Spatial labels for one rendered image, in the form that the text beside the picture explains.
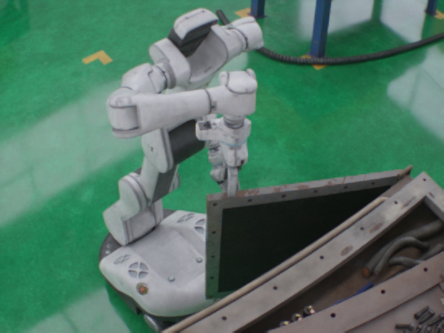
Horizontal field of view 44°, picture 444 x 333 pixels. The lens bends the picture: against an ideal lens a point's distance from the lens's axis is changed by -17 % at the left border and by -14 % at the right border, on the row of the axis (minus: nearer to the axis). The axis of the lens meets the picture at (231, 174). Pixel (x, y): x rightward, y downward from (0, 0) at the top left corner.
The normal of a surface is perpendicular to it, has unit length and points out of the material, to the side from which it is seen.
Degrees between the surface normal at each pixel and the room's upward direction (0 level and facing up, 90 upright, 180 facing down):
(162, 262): 0
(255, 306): 0
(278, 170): 0
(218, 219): 90
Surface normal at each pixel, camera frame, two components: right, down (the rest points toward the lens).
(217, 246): 0.20, 0.73
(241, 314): 0.05, -0.68
